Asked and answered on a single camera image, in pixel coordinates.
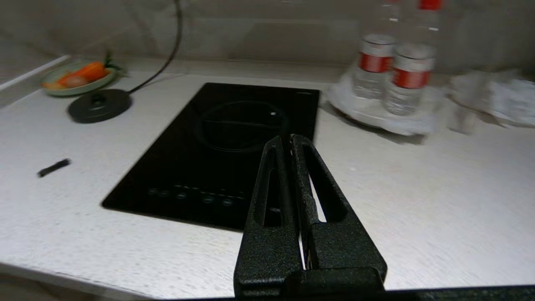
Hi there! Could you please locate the white crumpled cloth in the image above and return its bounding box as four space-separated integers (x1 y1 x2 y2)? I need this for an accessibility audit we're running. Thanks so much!
447 69 535 133

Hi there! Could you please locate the small black marker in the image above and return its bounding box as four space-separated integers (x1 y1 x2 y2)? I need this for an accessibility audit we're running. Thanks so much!
37 158 71 178

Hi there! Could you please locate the black round kettle base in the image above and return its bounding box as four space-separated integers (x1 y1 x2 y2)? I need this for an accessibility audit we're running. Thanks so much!
67 89 132 124

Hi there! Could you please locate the orange carrot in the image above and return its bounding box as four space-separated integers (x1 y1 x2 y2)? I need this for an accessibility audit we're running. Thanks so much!
58 61 110 86

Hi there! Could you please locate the black power cord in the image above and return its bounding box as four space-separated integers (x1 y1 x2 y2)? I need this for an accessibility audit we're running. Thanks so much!
128 0 183 95

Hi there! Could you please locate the white round tray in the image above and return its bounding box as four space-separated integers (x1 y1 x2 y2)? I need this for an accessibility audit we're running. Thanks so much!
326 67 444 136

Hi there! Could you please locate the black induction cooktop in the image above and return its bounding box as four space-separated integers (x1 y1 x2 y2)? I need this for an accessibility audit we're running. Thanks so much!
101 82 321 232

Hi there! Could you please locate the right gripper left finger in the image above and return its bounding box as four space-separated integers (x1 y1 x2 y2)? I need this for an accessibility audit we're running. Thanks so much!
234 135 305 298

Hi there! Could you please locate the green shallow bowl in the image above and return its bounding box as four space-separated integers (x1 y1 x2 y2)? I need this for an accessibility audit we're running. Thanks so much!
41 61 122 97

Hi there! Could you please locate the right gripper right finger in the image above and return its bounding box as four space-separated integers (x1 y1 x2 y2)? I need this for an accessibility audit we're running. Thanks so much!
290 134 387 289

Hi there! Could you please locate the clear water bottle red label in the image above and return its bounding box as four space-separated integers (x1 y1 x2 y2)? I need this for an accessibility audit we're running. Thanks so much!
352 0 398 101
384 0 444 116

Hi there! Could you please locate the pale round onion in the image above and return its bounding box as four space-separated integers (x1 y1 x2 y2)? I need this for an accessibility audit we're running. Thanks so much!
64 74 88 88

